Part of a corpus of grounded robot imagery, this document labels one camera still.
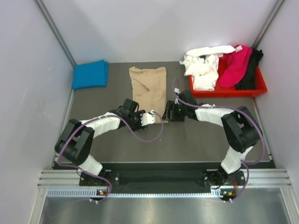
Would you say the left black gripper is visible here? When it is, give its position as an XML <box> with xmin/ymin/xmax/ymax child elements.
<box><xmin>128</xmin><ymin>110</ymin><xmax>147</xmax><ymax>132</ymax></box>

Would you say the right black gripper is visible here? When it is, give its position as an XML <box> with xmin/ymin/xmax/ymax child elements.
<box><xmin>162</xmin><ymin>101</ymin><xmax>188</xmax><ymax>122</ymax></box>

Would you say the beige t shirt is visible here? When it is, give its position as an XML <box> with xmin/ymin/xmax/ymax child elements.
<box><xmin>129</xmin><ymin>67</ymin><xmax>167</xmax><ymax>116</ymax></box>

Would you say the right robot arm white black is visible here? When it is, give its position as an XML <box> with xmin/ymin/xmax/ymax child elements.
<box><xmin>164</xmin><ymin>89</ymin><xmax>263</xmax><ymax>189</ymax></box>

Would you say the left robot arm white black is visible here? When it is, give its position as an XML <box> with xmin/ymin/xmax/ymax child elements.
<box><xmin>54</xmin><ymin>99</ymin><xmax>156</xmax><ymax>186</ymax></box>

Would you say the white t shirt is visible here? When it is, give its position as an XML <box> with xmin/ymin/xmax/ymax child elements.
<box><xmin>179</xmin><ymin>45</ymin><xmax>235</xmax><ymax>91</ymax></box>

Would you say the red plastic bin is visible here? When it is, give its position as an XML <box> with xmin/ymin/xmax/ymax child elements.
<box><xmin>189</xmin><ymin>66</ymin><xmax>267</xmax><ymax>98</ymax></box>

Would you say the folded blue t shirt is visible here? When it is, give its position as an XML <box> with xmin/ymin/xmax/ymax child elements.
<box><xmin>71</xmin><ymin>60</ymin><xmax>108</xmax><ymax>90</ymax></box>

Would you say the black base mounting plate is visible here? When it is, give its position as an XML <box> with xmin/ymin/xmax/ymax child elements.
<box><xmin>78</xmin><ymin>161</ymin><xmax>246</xmax><ymax>194</ymax></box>

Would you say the pink t shirt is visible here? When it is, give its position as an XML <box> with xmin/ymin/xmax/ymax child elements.
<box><xmin>219</xmin><ymin>45</ymin><xmax>253</xmax><ymax>88</ymax></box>

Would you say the black t shirt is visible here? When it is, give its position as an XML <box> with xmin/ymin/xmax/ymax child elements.
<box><xmin>235</xmin><ymin>49</ymin><xmax>263</xmax><ymax>90</ymax></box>

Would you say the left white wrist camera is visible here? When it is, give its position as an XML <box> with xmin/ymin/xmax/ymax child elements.
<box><xmin>141</xmin><ymin>112</ymin><xmax>156</xmax><ymax>126</ymax></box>

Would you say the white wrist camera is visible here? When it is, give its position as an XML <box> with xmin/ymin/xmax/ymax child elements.
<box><xmin>141</xmin><ymin>112</ymin><xmax>156</xmax><ymax>126</ymax></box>
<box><xmin>174</xmin><ymin>88</ymin><xmax>181</xmax><ymax>94</ymax></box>

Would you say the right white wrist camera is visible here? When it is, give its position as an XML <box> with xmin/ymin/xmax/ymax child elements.
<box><xmin>174</xmin><ymin>88</ymin><xmax>181</xmax><ymax>94</ymax></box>

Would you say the grey slotted cable duct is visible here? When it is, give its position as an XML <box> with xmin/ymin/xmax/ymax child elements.
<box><xmin>47</xmin><ymin>188</ymin><xmax>235</xmax><ymax>198</ymax></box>

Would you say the aluminium frame rail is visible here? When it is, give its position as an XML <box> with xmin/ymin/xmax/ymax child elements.
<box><xmin>37</xmin><ymin>168</ymin><xmax>292</xmax><ymax>188</ymax></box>

